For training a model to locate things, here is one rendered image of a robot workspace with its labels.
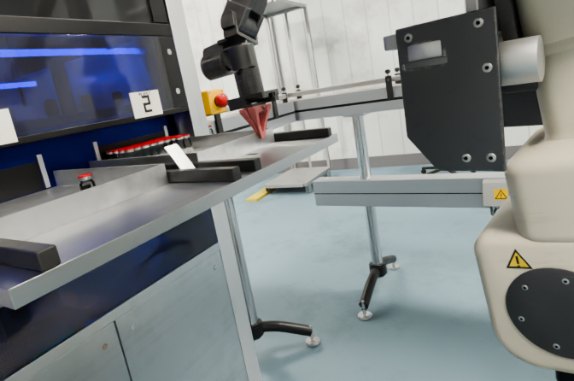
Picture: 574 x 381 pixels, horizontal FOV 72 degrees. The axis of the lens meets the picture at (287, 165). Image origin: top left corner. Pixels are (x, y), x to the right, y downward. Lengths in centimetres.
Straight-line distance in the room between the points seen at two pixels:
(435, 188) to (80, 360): 130
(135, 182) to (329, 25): 379
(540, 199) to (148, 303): 84
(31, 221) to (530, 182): 57
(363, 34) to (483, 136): 379
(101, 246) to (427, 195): 140
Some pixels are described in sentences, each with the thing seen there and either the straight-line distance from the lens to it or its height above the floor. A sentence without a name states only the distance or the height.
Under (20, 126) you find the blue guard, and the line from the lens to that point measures 86.
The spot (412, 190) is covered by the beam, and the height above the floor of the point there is 50.
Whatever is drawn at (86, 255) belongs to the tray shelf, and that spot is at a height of 88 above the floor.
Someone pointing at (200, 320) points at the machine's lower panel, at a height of 43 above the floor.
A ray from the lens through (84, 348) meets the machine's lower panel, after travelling 96.
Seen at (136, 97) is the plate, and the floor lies 104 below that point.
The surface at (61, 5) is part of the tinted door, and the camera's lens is 97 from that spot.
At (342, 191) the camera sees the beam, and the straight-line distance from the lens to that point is 180.
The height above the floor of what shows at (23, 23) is 120.
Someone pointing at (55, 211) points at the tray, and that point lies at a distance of 59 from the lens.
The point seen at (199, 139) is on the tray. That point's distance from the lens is 109.
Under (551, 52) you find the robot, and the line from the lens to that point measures 49.
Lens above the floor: 101
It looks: 11 degrees down
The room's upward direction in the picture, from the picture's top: 10 degrees counter-clockwise
